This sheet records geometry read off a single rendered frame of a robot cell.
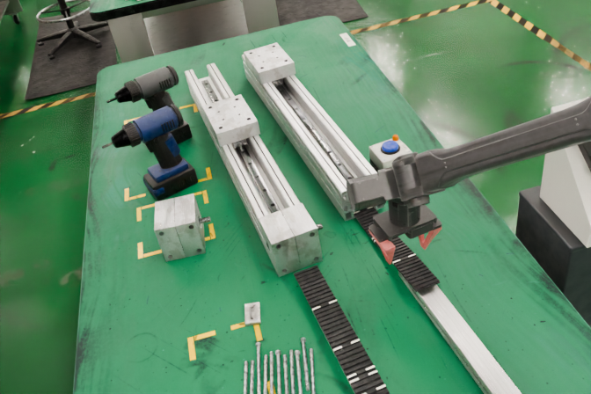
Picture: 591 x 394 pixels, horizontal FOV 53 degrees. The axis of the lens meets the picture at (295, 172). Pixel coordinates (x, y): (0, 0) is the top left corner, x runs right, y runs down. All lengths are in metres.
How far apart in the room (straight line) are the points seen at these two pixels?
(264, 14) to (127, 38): 0.67
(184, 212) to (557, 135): 0.80
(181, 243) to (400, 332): 0.51
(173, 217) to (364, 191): 0.48
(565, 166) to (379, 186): 0.43
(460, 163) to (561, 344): 0.40
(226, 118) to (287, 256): 0.48
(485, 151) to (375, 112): 0.86
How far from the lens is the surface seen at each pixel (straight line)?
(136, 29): 3.03
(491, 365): 1.08
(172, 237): 1.33
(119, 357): 1.24
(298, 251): 1.23
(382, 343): 1.13
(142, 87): 1.64
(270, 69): 1.75
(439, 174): 0.94
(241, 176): 1.41
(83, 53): 4.65
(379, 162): 1.44
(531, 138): 0.86
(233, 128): 1.51
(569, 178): 1.30
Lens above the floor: 1.69
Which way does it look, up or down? 37 degrees down
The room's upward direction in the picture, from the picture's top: 10 degrees counter-clockwise
